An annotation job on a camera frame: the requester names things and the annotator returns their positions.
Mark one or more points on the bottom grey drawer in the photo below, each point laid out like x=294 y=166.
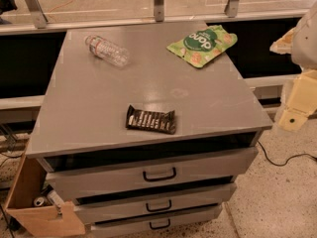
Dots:
x=156 y=222

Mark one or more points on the wooden side box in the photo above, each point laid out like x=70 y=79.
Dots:
x=43 y=221

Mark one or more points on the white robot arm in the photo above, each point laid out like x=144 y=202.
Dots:
x=301 y=43

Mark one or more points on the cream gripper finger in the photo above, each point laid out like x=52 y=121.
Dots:
x=291 y=120

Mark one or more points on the black rxbar chocolate bar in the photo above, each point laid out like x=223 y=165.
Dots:
x=145 y=120

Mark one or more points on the metal railing frame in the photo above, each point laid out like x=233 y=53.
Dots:
x=58 y=15

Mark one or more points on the grey drawer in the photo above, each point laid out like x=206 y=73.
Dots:
x=139 y=175
x=154 y=203
x=156 y=222

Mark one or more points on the green snack bag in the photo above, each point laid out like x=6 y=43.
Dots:
x=204 y=45

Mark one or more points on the clear plastic water bottle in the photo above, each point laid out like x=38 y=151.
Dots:
x=107 y=50

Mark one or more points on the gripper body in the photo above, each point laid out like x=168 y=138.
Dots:
x=306 y=44

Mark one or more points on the top grey drawer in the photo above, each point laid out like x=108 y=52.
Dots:
x=139 y=175

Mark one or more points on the grey drawer cabinet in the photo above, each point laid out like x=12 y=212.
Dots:
x=151 y=145

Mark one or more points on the middle grey drawer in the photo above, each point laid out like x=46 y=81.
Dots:
x=154 y=203

